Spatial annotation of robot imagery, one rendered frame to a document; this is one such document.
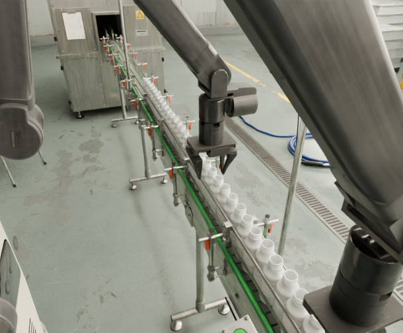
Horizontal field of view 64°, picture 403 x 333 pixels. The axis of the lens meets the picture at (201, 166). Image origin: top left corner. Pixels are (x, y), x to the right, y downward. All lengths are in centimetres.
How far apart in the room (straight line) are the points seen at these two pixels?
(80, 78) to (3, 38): 409
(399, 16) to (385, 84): 806
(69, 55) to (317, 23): 444
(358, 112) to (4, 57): 52
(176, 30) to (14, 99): 30
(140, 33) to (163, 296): 339
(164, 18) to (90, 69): 406
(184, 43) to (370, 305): 49
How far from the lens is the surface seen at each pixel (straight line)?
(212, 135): 71
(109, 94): 476
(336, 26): 18
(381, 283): 38
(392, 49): 741
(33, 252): 281
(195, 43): 63
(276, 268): 92
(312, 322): 84
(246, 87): 71
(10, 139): 63
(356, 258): 37
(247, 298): 106
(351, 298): 40
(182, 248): 254
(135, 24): 461
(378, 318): 43
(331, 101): 20
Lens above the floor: 183
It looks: 32 degrees down
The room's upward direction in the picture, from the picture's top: straight up
